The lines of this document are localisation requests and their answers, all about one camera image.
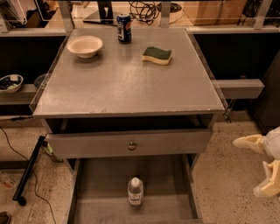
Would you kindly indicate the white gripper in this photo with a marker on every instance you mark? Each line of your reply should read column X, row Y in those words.
column 273, row 143

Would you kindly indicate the clear plastic water bottle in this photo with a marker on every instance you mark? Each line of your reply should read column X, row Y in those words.
column 136, row 192

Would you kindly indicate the grey open middle drawer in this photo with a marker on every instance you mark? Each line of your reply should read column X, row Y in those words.
column 100, row 194

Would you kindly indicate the grey top drawer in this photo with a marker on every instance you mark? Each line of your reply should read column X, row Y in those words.
column 115, row 144

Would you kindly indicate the round brass drawer knob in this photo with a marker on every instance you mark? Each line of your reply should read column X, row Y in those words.
column 132, row 146

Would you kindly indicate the grey drawer cabinet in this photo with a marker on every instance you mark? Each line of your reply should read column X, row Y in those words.
column 116, row 91

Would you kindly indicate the grey side shelf beam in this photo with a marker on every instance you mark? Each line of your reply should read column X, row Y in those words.
column 240, row 89

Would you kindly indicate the green yellow sponge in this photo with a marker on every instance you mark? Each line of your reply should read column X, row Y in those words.
column 157, row 55

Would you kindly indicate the cardboard box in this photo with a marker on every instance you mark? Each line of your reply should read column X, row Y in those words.
column 218, row 12

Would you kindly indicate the blue pepsi soda can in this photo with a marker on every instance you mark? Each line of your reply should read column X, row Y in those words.
column 124, row 28

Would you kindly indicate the white paper bowl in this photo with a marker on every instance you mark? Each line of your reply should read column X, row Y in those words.
column 84, row 46

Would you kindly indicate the black monitor stand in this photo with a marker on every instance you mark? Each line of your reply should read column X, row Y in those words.
column 103, row 16

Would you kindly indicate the black bar with wheel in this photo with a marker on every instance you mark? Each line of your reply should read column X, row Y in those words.
column 18, row 197

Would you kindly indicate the white bowl with items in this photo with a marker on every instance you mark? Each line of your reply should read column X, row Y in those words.
column 11, row 83

